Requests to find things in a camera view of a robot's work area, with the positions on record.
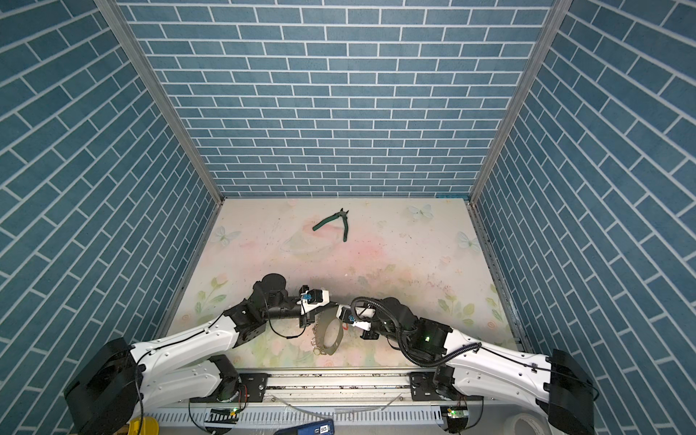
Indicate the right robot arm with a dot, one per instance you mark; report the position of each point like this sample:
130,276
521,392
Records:
555,384

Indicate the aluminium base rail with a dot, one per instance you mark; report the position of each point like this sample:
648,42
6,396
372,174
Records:
337,389

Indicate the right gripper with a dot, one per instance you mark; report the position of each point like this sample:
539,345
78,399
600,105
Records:
368,333

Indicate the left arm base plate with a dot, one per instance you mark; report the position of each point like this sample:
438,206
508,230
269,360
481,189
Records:
250,388

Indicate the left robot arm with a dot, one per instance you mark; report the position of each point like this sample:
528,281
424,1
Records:
122,381

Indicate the blue device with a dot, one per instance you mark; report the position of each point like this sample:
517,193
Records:
320,427

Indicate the white tape roll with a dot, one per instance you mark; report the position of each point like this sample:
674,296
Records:
523,424

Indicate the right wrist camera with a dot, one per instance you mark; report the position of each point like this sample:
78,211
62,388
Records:
362,319

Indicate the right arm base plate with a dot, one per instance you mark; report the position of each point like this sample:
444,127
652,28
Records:
423,387

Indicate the yellow tape roll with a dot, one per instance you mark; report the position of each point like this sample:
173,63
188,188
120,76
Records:
145,426

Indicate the white cable duct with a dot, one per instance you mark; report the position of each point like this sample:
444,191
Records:
277,417

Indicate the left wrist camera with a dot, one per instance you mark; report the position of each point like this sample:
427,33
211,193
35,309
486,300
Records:
312,299

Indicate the green handled pliers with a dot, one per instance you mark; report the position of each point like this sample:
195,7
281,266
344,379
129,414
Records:
342,215

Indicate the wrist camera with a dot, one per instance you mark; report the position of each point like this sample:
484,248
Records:
362,319
312,299

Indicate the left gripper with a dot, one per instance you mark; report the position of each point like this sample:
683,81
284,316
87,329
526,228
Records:
306,320

